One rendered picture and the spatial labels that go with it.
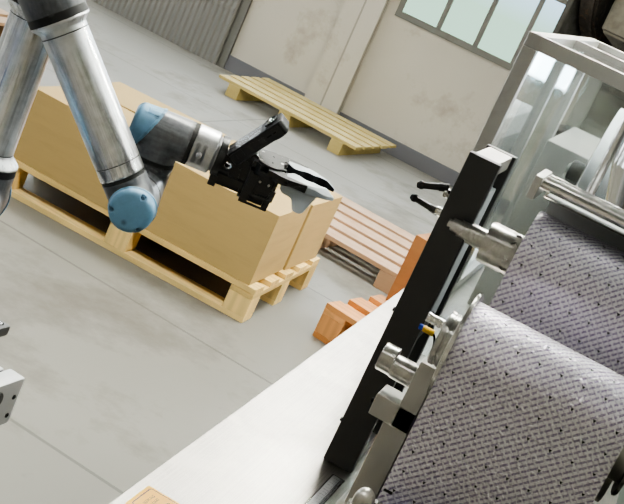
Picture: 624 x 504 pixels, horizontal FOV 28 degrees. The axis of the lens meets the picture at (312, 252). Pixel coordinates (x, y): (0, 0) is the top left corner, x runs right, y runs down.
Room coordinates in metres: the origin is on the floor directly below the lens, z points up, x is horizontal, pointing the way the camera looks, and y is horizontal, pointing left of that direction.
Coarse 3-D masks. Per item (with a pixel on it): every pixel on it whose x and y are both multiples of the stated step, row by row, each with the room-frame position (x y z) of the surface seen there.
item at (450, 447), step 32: (448, 416) 1.47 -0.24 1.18; (480, 416) 1.46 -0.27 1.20; (416, 448) 1.47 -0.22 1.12; (448, 448) 1.46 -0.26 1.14; (480, 448) 1.46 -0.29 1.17; (512, 448) 1.45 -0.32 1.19; (416, 480) 1.47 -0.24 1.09; (448, 480) 1.46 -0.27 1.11; (480, 480) 1.45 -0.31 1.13; (512, 480) 1.44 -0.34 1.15; (544, 480) 1.44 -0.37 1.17; (576, 480) 1.43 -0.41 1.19
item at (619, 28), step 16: (576, 0) 8.32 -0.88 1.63; (592, 0) 8.23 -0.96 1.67; (608, 0) 8.35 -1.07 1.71; (560, 16) 8.32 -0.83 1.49; (576, 16) 8.42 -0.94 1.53; (592, 16) 8.29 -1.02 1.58; (608, 16) 8.18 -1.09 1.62; (560, 32) 8.32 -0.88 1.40; (576, 32) 8.52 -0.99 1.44; (592, 32) 8.39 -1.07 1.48; (608, 32) 8.16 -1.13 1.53
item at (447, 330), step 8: (456, 312) 1.54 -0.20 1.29; (448, 320) 1.52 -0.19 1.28; (456, 320) 1.52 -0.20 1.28; (448, 328) 1.51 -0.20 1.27; (440, 336) 1.51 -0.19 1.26; (448, 336) 1.51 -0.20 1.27; (440, 344) 1.51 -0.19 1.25; (432, 352) 1.51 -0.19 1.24; (440, 352) 1.50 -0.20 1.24; (432, 360) 1.51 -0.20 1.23
